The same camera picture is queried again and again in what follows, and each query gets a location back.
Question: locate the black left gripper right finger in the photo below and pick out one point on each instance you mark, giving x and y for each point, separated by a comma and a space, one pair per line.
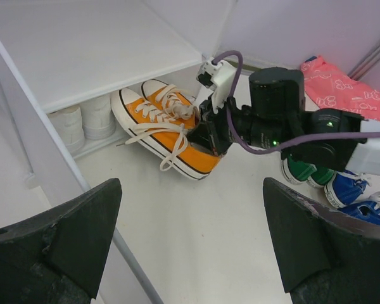
323, 255

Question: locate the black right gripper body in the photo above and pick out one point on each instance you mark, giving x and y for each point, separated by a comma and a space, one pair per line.
221, 124

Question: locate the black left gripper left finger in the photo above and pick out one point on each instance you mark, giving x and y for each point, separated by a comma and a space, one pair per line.
59, 256

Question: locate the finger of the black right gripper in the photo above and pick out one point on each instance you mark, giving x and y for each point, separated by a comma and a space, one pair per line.
204, 137

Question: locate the orange canvas sneaker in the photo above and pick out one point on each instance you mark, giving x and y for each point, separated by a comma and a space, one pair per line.
161, 134
172, 101

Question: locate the white sneaker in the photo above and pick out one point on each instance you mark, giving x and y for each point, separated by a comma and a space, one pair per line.
68, 124
98, 121

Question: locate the white plastic shoe cabinet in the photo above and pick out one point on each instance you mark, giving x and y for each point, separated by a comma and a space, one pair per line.
56, 54

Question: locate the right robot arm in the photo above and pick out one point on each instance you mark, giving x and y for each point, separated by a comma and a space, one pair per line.
276, 120

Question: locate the blue canvas sneaker upper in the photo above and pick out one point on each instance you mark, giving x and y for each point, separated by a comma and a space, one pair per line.
346, 188

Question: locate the blue canvas sneaker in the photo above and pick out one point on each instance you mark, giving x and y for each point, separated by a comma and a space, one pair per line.
346, 188
367, 210

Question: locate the blue canvas sneaker lower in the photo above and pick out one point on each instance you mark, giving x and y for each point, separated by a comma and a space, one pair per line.
367, 210

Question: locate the green canvas sneaker right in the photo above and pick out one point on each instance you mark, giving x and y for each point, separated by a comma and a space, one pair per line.
320, 177

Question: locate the green canvas sneaker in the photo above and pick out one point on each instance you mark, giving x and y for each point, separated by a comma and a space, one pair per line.
320, 177
296, 172

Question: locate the green canvas sneaker left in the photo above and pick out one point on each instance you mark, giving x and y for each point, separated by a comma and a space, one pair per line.
296, 172

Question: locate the pink patterned plastic bag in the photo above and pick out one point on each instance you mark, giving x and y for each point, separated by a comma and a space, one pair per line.
329, 87

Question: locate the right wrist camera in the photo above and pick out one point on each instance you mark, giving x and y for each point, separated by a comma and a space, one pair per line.
219, 78

